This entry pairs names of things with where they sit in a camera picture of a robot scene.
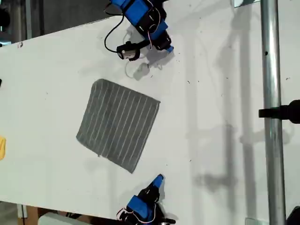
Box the grey striped towel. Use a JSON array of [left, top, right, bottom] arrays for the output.
[[75, 78, 161, 174]]

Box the wooden table leg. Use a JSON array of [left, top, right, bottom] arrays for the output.
[[17, 203, 39, 225]]

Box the black clamp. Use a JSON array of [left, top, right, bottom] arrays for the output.
[[258, 99, 300, 124]]

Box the dark rounded object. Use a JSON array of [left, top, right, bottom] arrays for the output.
[[285, 206, 300, 225]]

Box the yellow object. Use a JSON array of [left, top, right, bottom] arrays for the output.
[[0, 135, 7, 161]]

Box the red white arm wire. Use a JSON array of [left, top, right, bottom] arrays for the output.
[[145, 4, 163, 50], [116, 206, 157, 224]]

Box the black camera stalk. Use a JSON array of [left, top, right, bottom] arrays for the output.
[[131, 39, 152, 51]]

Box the thin white cable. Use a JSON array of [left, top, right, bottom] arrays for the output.
[[125, 30, 163, 78]]

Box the black camera cable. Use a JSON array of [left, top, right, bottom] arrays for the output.
[[104, 14, 125, 53]]

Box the steel post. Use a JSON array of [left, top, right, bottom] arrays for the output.
[[260, 0, 287, 225]]

